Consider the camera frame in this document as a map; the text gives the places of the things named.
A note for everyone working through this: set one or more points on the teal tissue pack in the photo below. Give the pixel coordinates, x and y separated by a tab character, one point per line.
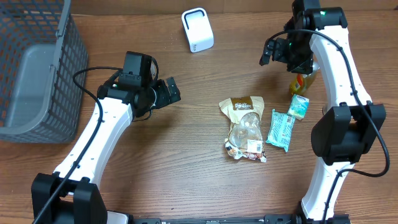
280	131

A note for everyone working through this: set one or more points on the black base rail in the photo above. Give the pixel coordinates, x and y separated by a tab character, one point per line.
211	221

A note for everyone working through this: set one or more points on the clear bottle with silver cap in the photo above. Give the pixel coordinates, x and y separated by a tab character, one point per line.
302	82

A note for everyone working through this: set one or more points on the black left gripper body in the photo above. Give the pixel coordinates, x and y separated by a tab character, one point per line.
161	97

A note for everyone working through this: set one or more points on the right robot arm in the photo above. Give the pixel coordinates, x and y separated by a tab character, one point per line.
351	121

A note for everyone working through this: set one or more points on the small Kleenex tissue pack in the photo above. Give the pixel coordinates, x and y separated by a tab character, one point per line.
298	107

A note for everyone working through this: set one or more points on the grey plastic mesh basket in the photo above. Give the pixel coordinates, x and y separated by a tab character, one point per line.
41	49

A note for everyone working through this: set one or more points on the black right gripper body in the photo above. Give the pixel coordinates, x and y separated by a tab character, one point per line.
297	58

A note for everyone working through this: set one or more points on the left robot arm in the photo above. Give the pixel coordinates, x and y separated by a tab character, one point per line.
71	194

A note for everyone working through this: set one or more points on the brown snack packet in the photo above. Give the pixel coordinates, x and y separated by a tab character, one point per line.
245	114

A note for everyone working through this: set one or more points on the white barcode scanner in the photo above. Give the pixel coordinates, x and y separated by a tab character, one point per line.
197	29

